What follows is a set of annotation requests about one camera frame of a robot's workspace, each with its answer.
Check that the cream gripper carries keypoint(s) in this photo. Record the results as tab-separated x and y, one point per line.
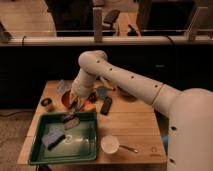
76	101

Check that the black brush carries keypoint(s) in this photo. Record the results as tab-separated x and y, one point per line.
70	119

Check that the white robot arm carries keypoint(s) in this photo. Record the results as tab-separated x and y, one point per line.
190	112

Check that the green plastic tray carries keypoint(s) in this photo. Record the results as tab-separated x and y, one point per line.
79	144

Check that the orange bowl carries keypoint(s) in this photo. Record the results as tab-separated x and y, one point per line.
65	99

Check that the orange carrot toy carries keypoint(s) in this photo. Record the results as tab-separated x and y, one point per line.
87	107

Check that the clear plastic bag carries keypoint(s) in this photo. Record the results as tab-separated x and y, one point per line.
62	87

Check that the blue scoop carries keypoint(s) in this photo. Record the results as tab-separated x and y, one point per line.
101	92

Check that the black remote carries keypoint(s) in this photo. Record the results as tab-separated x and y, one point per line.
106	106

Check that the white tube with cap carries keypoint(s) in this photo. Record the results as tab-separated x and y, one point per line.
107	84

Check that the blue sponge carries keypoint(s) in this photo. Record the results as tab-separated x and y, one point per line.
52	138

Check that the white cup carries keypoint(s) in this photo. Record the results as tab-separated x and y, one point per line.
109	144

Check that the metal spoon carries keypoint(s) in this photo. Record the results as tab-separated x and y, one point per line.
129	148

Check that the black office chair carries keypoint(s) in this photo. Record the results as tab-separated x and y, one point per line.
109	21

